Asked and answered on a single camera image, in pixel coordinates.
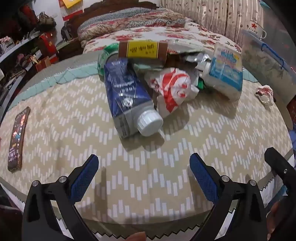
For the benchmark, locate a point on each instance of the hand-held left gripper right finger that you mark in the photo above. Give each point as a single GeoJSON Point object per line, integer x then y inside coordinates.
{"type": "Point", "coordinates": [204, 178]}

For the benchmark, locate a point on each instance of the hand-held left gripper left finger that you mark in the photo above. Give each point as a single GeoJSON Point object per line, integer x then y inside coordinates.
{"type": "Point", "coordinates": [84, 178]}

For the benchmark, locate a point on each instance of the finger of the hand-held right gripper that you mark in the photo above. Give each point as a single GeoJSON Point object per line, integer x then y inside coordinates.
{"type": "Point", "coordinates": [278, 162]}

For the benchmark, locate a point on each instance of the red white plastic bag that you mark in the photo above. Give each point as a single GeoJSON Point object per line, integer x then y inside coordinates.
{"type": "Point", "coordinates": [171, 90]}

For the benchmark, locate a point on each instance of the blue milk carton white cap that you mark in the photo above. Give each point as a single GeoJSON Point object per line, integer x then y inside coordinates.
{"type": "Point", "coordinates": [124, 92]}

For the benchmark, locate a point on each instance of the white blue tissue packet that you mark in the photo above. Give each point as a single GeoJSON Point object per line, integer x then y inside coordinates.
{"type": "Point", "coordinates": [225, 67]}

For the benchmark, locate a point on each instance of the silver foil wrapper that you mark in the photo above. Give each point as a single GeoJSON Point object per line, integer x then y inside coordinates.
{"type": "Point", "coordinates": [196, 59]}

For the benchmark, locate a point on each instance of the crushed green can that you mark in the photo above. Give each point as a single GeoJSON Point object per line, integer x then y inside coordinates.
{"type": "Point", "coordinates": [106, 54]}

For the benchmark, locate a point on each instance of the brown box yellow label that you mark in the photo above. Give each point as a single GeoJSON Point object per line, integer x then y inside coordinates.
{"type": "Point", "coordinates": [143, 49]}

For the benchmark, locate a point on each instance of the beige zigzag blanket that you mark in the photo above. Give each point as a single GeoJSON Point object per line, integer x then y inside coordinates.
{"type": "Point", "coordinates": [69, 111]}

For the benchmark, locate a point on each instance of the crumpled red white wrapper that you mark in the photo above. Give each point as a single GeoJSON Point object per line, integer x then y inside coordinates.
{"type": "Point", "coordinates": [263, 93]}

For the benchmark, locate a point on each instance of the dark snack bar wrapper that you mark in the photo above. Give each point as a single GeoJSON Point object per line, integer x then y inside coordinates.
{"type": "Point", "coordinates": [18, 139]}

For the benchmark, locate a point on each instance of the small green wrapper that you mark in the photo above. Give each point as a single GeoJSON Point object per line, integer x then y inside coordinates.
{"type": "Point", "coordinates": [201, 84]}

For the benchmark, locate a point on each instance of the clear storage box blue lid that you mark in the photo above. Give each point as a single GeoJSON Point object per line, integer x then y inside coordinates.
{"type": "Point", "coordinates": [263, 58]}

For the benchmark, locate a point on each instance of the brown paper bag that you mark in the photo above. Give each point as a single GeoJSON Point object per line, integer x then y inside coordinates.
{"type": "Point", "coordinates": [42, 64]}

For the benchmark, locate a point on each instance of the white enamel mug red star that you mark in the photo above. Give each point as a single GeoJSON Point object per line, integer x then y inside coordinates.
{"type": "Point", "coordinates": [255, 27]}

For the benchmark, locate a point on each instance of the red gift bag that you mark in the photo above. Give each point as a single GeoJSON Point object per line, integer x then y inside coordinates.
{"type": "Point", "coordinates": [47, 45]}

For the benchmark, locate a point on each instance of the white floral bedsheet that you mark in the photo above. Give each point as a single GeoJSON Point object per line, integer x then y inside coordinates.
{"type": "Point", "coordinates": [185, 32]}

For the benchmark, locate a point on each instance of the beige leaf print curtain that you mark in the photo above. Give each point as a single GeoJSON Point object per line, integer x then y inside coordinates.
{"type": "Point", "coordinates": [215, 16]}

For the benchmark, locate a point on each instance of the brown handbag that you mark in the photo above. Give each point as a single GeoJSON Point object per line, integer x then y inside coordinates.
{"type": "Point", "coordinates": [46, 22]}

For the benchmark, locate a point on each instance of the folded floral quilt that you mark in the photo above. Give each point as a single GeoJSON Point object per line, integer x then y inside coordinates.
{"type": "Point", "coordinates": [129, 23]}

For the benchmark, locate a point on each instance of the carved dark wooden headboard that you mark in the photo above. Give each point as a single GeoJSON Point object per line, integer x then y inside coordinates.
{"type": "Point", "coordinates": [120, 5]}

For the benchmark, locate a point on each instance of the red wall calendar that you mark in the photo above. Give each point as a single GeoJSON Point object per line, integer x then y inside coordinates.
{"type": "Point", "coordinates": [71, 8]}

